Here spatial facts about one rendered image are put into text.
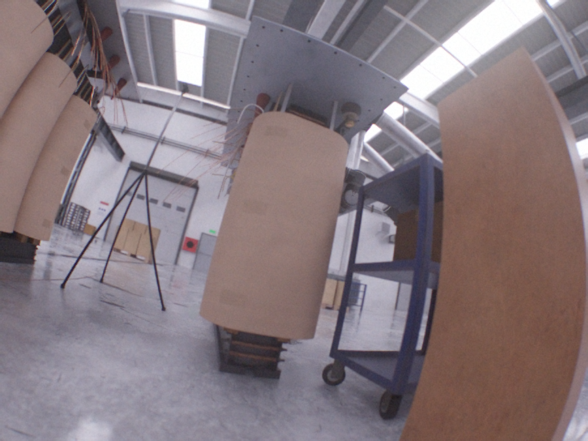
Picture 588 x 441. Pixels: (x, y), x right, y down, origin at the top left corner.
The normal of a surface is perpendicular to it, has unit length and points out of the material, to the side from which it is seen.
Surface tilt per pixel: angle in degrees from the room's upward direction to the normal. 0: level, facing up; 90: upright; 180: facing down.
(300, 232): 90
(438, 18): 174
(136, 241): 90
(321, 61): 180
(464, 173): 90
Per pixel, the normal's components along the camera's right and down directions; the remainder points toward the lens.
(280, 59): -0.21, 0.94
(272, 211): 0.36, -0.17
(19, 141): 0.97, 0.17
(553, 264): -0.92, -0.28
